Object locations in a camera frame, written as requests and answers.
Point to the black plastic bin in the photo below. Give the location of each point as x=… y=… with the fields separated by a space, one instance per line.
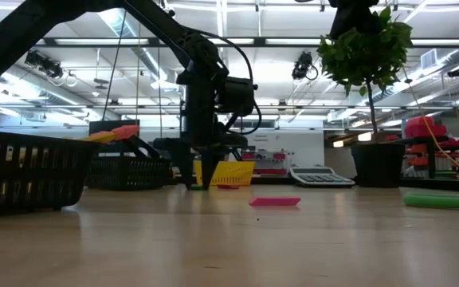
x=34 y=175
x=126 y=175

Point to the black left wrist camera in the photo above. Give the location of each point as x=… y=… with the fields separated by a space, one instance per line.
x=235 y=95

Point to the yellow plastic bin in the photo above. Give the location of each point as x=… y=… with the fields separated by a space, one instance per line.
x=235 y=173

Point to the shelf with red bins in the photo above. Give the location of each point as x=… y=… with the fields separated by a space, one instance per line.
x=424 y=129

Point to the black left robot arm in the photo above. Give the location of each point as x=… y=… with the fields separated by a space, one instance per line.
x=14 y=40

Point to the black ceiling projector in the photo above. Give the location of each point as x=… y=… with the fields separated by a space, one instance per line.
x=456 y=72

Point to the black aluminium table frame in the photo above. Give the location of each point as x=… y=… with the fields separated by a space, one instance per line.
x=440 y=185

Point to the green marker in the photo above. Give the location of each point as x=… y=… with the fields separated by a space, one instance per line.
x=444 y=202

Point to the pink eraser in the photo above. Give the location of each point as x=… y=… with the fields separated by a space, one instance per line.
x=273 y=201

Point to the green leafy plant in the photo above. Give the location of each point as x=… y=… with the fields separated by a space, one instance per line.
x=367 y=56

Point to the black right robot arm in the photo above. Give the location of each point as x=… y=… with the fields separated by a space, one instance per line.
x=353 y=18

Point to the black ceiling camera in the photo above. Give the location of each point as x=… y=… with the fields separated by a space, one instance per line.
x=302 y=65
x=48 y=68

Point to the black plant pot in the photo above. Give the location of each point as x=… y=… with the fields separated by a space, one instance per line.
x=377 y=165

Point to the grey calculator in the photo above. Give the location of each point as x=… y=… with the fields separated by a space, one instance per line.
x=317 y=177

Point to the red eraser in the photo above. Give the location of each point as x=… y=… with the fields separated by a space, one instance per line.
x=228 y=186

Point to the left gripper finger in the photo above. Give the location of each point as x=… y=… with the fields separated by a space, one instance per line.
x=187 y=167
x=209 y=167

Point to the white ceiling vent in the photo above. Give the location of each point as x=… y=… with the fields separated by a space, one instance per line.
x=429 y=59

